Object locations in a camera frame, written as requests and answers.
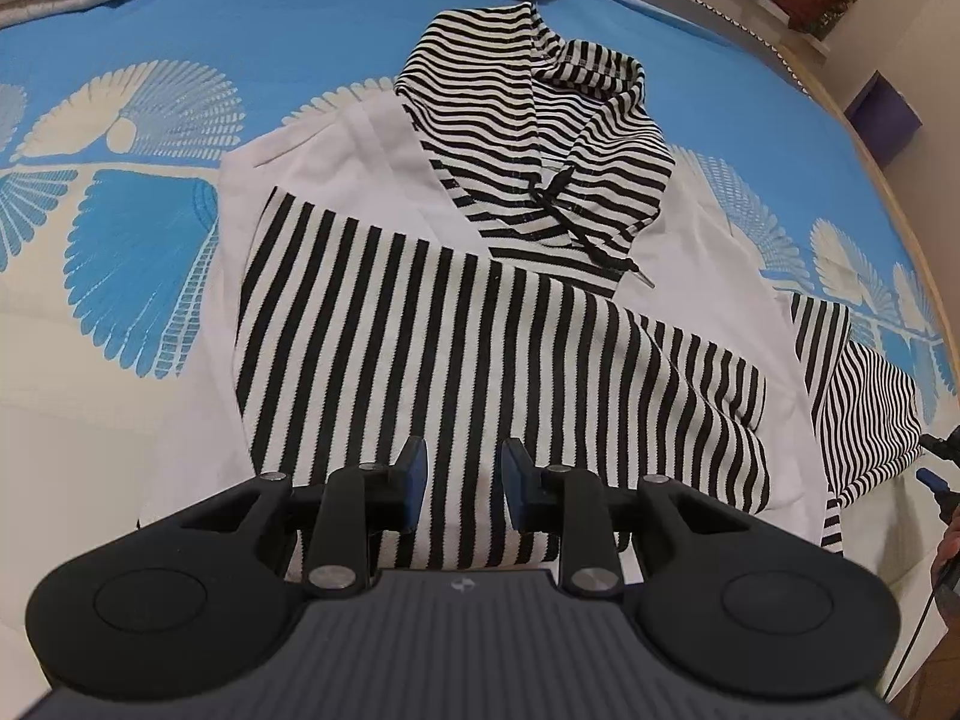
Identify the purple box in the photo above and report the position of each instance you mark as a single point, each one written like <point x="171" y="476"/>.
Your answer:
<point x="889" y="120"/>

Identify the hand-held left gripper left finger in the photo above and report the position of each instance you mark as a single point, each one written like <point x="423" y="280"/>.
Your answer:
<point x="412" y="487"/>

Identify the blue white patterned bedsheet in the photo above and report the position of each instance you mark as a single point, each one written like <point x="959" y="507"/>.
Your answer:
<point x="150" y="255"/>

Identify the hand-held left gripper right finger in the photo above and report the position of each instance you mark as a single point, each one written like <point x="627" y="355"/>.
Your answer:
<point x="517" y="487"/>

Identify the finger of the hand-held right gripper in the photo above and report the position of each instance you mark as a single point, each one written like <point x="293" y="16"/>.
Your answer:
<point x="946" y="444"/>
<point x="930" y="478"/>

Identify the white black striped hoodie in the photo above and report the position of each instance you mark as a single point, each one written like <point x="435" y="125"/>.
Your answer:
<point x="375" y="330"/>

